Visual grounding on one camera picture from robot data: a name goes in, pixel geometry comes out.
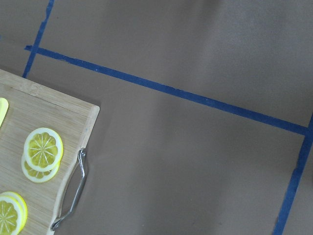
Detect upper lemon slice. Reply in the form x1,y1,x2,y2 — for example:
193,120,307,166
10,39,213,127
23,127,64,172

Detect wooden cutting board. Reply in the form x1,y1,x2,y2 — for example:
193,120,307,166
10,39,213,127
0,70,100,235

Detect lower stacked lemon slice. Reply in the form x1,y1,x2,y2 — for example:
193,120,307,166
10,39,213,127
21,155,60,183

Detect yellow plastic knife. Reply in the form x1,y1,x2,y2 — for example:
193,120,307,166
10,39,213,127
0,97,9,126

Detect front lemon slice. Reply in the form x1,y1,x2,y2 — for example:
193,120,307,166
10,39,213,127
0,191,28,235

